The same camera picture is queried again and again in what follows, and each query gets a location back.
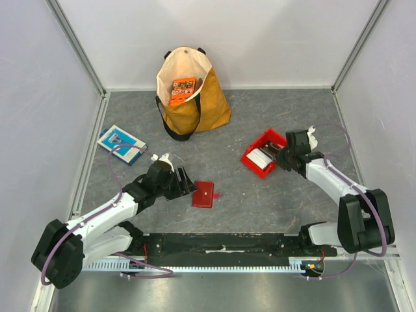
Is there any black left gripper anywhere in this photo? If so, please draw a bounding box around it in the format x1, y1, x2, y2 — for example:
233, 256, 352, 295
155, 166, 197, 201

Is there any red plastic bin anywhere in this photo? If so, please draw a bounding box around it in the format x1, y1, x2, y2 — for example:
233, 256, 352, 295
240, 128, 287, 179

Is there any red leather card holder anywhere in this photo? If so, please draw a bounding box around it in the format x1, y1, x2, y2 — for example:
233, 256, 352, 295
192, 181, 221, 209

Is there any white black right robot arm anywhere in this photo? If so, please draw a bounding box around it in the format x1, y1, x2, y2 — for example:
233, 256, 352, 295
273, 127, 395, 257

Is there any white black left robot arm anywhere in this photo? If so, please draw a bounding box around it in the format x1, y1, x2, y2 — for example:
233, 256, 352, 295
31, 161, 197, 289

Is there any white card stack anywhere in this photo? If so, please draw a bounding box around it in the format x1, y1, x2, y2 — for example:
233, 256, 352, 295
246, 148, 272, 170

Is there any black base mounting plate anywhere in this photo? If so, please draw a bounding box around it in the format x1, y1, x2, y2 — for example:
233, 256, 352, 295
123, 233, 337, 260

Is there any mustard yellow tote bag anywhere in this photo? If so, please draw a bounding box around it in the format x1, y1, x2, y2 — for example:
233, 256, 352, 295
155, 46, 231, 141

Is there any blue white razor package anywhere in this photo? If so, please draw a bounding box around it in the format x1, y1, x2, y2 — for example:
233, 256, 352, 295
97, 125, 148, 166

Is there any orange snack box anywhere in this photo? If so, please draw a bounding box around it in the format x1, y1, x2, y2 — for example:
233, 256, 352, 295
169, 77, 196, 106

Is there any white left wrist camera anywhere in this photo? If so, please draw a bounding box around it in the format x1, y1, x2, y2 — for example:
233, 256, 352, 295
151, 153, 175, 172

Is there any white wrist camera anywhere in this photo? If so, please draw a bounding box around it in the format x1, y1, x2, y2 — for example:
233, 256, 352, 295
307, 125, 318, 151
151, 153, 175, 172

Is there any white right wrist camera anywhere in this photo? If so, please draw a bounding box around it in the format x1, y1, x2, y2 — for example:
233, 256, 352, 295
307, 125, 318, 151

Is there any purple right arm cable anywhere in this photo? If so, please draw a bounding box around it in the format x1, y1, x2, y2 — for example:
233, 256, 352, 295
300, 122, 391, 281

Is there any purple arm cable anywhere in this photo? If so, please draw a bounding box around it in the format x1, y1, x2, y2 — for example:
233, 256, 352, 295
41, 145, 175, 286
300, 122, 391, 281

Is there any white slotted cable duct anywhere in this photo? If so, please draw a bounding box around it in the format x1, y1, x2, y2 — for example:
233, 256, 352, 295
83, 257, 306, 274

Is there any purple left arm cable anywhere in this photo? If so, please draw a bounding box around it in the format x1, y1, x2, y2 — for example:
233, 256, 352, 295
41, 145, 175, 286

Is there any aluminium front frame rail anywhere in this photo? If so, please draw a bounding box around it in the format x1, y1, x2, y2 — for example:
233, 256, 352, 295
331, 245, 400, 260

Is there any aluminium frame rail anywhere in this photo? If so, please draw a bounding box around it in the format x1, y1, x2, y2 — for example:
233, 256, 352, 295
332, 1, 393, 190
331, 245, 400, 260
46, 0, 109, 220

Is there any aluminium frame rail right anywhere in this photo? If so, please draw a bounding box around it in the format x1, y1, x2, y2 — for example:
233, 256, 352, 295
332, 1, 393, 190

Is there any aluminium frame rail left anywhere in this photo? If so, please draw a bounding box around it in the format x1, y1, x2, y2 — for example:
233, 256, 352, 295
46, 0, 109, 220

